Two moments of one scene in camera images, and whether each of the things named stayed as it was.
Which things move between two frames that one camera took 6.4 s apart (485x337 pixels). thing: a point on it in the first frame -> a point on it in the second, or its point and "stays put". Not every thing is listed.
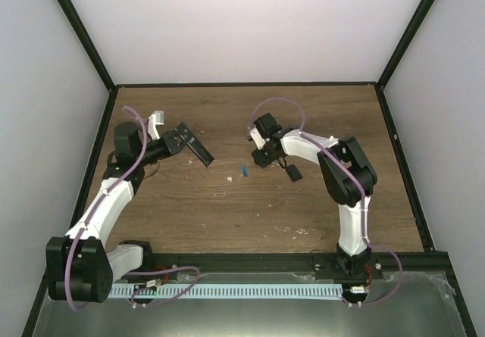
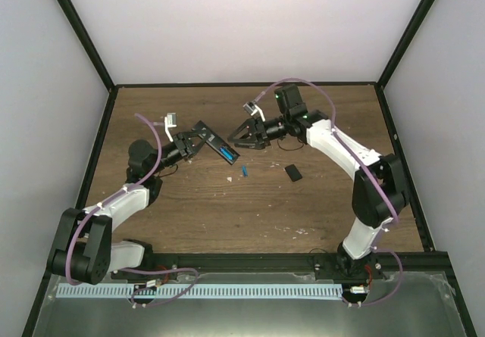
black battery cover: (293, 173) stays put
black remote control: (197, 148) -> (218, 145)
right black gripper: (261, 160) -> (261, 140)
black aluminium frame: (432, 261) stays put
